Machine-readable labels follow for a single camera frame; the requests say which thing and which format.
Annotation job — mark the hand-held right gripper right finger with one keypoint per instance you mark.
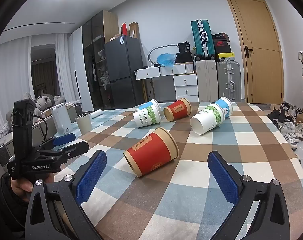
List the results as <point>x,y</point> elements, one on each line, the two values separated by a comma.
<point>222,177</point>

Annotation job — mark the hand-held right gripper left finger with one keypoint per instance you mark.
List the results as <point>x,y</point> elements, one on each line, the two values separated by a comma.
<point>91,177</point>

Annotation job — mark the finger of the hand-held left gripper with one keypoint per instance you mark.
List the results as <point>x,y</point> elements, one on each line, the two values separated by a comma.
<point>74,150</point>
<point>64,139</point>

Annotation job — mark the red paper cup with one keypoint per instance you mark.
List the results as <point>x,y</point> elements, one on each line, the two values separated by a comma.
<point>177,110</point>
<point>151,152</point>

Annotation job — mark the person's left forearm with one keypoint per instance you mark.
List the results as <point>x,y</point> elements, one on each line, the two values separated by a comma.
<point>6,212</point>

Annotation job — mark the white green-print paper cup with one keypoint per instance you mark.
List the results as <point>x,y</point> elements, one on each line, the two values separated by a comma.
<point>147,116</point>
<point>207,121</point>

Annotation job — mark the blue white paper cup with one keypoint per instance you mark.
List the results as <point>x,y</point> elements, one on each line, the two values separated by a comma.
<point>226,106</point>

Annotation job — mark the person's left hand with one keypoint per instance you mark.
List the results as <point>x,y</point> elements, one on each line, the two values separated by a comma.
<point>21,186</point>

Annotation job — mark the white electric kettle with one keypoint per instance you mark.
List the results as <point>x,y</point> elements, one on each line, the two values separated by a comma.
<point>61,118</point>

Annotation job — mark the beige tumbler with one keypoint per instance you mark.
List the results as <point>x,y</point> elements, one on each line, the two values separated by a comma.
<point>83,123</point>

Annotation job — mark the checkered tablecloth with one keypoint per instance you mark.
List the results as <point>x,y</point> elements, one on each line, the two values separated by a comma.
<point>191,192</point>

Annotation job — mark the grey clothing pile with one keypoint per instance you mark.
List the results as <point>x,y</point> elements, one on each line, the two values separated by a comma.
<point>41,102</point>

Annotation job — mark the white paper roll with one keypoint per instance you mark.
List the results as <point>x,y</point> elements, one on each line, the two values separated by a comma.
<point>99,113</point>

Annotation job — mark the white curtain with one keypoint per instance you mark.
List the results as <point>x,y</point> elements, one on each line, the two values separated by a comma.
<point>11,80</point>

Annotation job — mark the black glass-door cabinet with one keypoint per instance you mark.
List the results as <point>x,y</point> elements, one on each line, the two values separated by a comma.
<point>96,62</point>

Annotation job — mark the pile of shoes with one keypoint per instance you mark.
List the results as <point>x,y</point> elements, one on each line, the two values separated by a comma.
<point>291,125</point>

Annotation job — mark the dark grey refrigerator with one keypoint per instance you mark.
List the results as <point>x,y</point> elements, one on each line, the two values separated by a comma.
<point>124,70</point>

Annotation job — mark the beige suitcase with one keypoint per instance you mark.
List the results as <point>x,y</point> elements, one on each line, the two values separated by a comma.
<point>206,81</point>

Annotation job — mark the silver suitcase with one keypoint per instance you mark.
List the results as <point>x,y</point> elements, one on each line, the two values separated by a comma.
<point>229,80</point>

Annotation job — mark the white drawer desk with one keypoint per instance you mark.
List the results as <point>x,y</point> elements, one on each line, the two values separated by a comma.
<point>184,82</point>

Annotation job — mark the red box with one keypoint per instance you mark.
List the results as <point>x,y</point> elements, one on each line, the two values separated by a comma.
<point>124,29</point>

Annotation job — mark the cardboard box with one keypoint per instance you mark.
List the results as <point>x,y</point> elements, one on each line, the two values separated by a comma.
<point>134,30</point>

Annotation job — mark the blue plastic bag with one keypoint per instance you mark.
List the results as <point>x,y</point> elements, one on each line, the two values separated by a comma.
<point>166,58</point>

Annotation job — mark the stack of shoe boxes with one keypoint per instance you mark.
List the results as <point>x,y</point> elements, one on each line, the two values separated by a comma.
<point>222,46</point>

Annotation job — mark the wooden door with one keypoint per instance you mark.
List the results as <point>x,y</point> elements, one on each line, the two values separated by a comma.
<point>259,50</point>

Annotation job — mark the black bag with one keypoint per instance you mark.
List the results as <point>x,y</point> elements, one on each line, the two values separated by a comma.
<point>185,47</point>

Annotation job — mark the green suitcase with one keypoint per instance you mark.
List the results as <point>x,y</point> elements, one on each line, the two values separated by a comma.
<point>200,38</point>

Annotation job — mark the oval metal-frame mirror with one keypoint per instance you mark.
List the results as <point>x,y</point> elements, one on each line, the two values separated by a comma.
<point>164,45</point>

